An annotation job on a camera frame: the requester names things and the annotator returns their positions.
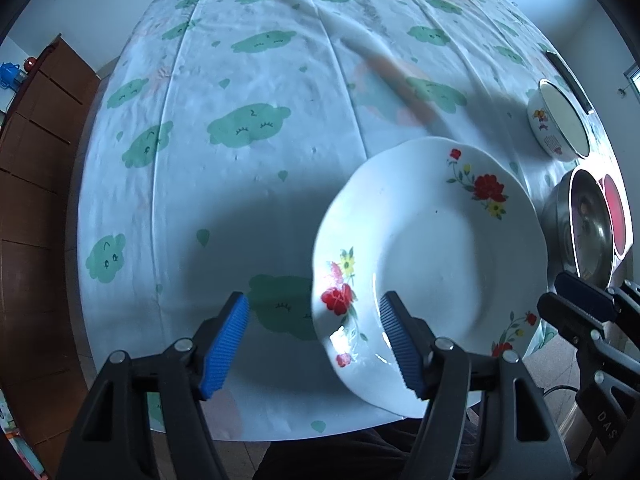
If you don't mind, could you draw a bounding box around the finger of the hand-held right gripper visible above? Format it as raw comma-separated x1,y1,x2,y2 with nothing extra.
536,271,618,348
606,281,640,321

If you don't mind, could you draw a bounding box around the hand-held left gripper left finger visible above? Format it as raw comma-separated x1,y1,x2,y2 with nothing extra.
55,290,251,480

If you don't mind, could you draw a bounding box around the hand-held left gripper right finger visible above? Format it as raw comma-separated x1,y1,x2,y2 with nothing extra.
377,290,571,480

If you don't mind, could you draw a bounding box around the stainless steel bowl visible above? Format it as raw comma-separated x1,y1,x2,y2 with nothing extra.
540,167,615,281

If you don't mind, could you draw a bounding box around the white red flower plate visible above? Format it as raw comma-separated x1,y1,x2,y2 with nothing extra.
311,136,550,420

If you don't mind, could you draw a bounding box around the white enamel bowl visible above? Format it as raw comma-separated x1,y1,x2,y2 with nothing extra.
527,78,592,162

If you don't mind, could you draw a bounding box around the cloud print tablecloth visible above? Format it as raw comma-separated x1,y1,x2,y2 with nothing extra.
75,0,626,441

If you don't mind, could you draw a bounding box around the black smartphone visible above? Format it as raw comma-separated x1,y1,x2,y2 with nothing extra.
545,50,596,115

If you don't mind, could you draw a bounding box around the brown wooden sideboard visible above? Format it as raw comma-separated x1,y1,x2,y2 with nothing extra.
0,34,101,441

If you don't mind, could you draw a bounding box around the black cable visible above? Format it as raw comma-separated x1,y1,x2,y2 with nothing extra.
542,384,581,402

